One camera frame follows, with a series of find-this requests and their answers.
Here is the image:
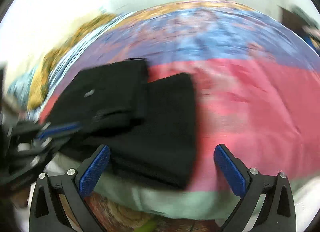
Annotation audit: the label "patterned floor rug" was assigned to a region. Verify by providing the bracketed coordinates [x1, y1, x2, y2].
[85, 192, 219, 232]

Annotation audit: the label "black pants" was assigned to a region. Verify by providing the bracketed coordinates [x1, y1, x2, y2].
[46, 59, 196, 189]

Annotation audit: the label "pile of clothes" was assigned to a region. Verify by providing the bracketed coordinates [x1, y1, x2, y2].
[292, 5, 319, 55]

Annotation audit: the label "cream pillow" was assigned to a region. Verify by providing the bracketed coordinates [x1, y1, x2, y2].
[1, 10, 101, 89]

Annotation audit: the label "dark wooden nightstand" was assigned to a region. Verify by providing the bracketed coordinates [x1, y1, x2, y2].
[281, 7, 309, 38]

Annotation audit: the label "colourful floral bedspread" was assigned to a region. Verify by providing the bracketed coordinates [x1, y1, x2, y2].
[37, 0, 320, 220]

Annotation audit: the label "green orange floral blanket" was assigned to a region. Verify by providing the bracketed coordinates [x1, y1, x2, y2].
[27, 13, 116, 110]

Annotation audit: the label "teal floral pillow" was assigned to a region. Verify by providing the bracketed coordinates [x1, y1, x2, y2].
[7, 67, 37, 107]

